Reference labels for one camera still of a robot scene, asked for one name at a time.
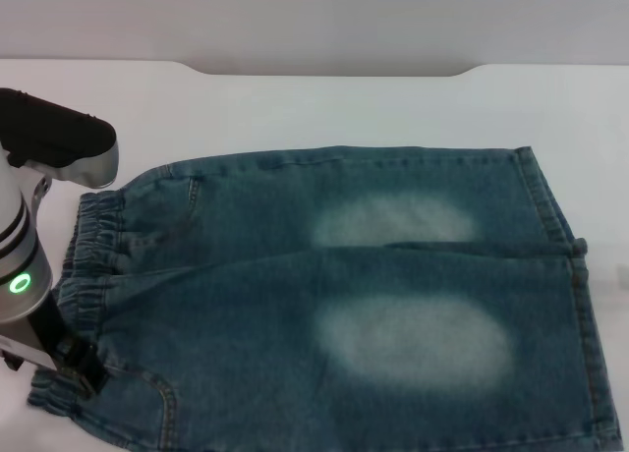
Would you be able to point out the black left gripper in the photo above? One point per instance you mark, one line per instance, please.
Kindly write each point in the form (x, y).
(46, 324)

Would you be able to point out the blue denim shorts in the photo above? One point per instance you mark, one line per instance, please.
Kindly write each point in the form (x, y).
(295, 285)

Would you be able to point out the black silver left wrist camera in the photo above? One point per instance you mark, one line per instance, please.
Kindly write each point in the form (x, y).
(59, 132)

